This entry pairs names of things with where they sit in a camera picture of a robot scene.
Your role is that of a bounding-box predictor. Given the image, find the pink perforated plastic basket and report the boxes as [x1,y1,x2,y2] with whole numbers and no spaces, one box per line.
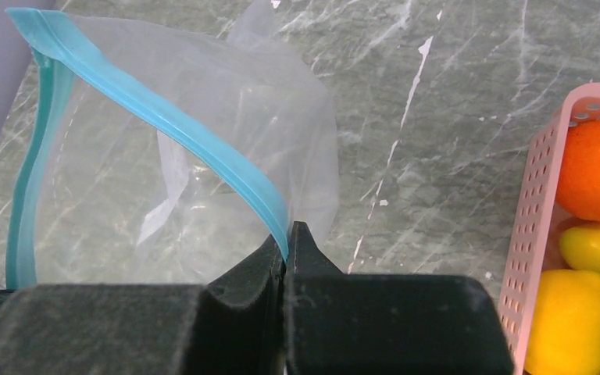
[498,83,600,374]

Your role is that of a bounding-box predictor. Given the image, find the orange fruit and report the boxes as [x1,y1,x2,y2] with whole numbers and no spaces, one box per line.
[556,120,600,222]

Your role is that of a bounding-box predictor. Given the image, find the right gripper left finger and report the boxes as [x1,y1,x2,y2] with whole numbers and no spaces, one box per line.
[0,240,285,374]

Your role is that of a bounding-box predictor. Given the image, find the clear zip bag blue zipper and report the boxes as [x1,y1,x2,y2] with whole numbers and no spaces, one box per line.
[5,1,339,288]

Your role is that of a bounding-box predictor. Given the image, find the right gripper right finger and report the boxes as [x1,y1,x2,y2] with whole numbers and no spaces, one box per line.
[284,222,515,374]

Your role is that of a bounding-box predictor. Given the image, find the yellow lemon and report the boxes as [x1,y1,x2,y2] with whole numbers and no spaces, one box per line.
[524,270,600,374]

